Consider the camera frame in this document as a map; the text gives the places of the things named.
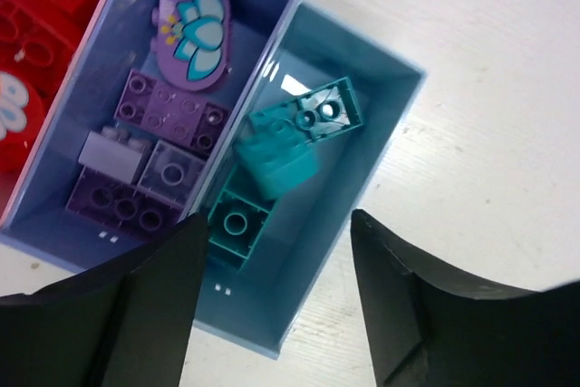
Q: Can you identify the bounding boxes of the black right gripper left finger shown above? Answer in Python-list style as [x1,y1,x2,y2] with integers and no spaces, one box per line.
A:
[1,214,208,386]

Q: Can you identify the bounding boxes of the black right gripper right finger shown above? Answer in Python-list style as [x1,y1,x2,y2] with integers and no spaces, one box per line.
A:
[351,209,579,386]

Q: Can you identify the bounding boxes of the dark purple lego bricks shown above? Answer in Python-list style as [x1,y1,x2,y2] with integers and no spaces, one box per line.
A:
[66,69,229,240]

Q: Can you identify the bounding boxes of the purple lotus lego piece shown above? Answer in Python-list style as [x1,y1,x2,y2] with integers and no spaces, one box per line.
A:
[151,0,232,92]

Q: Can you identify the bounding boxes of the red legos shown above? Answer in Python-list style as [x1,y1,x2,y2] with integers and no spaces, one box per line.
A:
[0,0,123,89]

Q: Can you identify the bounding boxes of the lavender square lego brick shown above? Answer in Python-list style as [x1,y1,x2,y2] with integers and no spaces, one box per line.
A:
[78,126,205,206]

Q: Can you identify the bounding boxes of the light blue bin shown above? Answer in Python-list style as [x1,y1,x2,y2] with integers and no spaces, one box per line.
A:
[194,1,424,358]

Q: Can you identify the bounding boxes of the dark blue bin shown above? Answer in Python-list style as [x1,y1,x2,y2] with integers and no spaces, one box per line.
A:
[1,0,294,272]

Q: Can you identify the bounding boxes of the pink bin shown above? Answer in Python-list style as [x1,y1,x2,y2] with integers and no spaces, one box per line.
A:
[1,0,101,216]

